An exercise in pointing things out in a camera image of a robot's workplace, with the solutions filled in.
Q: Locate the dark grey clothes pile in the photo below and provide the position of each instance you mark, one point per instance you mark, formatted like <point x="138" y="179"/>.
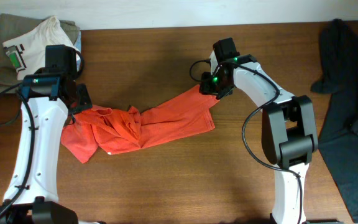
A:
<point x="338" y="139"/>

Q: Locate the olive folded garment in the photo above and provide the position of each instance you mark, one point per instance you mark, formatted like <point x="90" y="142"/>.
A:
<point x="11" y="31"/>

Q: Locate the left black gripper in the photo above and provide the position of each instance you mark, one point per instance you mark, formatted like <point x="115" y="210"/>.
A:
<point x="84" y="99"/>

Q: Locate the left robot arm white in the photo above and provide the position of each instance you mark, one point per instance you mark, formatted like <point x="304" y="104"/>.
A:
<point x="49" y="100"/>

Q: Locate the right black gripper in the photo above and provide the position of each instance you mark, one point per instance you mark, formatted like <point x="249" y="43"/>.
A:
<point x="206" y="87"/>

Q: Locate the orange t-shirt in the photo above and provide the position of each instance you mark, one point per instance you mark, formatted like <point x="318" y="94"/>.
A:
<point x="118" y="131"/>

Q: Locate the white folded t-shirt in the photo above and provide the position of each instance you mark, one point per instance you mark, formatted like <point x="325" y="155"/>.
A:
<point x="36" y="49"/>

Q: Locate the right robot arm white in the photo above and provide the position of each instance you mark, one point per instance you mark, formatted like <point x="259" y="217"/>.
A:
<point x="288" y="137"/>

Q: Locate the light blue folded garment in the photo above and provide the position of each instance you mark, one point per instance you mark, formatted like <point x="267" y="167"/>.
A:
<point x="77" y="45"/>

